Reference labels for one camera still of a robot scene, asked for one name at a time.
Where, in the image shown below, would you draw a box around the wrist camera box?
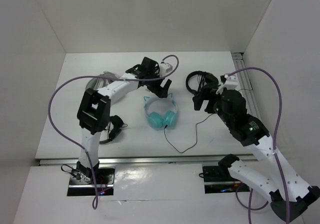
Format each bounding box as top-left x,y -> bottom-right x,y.
216,74 -> 239,95
159,62 -> 173,76

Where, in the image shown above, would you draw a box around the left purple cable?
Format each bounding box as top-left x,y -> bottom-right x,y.
47,54 -> 180,210

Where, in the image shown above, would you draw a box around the aluminium side rail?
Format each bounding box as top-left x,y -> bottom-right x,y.
231,52 -> 261,119

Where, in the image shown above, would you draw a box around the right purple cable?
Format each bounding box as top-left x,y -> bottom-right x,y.
224,67 -> 292,224

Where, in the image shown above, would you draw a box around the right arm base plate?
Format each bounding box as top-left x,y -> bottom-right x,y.
198,165 -> 250,194

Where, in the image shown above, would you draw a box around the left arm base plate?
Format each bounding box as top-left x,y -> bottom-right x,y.
66,167 -> 115,197

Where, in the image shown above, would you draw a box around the black over-ear headphones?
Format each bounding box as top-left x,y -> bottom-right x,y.
185,70 -> 219,96

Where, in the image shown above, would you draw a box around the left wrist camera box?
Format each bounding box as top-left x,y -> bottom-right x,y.
159,62 -> 173,76

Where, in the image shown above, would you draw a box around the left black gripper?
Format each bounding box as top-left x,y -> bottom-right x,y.
145,68 -> 171,98

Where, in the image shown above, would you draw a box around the white grey gaming headset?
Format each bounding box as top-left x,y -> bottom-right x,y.
83,71 -> 120,99

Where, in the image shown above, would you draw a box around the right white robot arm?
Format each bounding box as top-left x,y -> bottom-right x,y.
192,87 -> 320,223

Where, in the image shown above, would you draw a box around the purple cable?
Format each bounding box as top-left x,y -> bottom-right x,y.
47,54 -> 180,210
224,67 -> 292,224

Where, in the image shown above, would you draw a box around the teal cat-ear headphones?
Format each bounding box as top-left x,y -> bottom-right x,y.
143,92 -> 178,129

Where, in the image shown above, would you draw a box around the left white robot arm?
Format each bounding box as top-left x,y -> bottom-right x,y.
76,57 -> 176,184

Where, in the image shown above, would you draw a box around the small black grey headphones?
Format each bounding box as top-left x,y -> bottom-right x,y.
99,115 -> 128,145

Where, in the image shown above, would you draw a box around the aluminium front rail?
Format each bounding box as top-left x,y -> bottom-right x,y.
38,153 -> 256,167

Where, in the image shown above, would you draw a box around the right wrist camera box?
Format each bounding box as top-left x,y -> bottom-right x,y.
216,74 -> 239,95

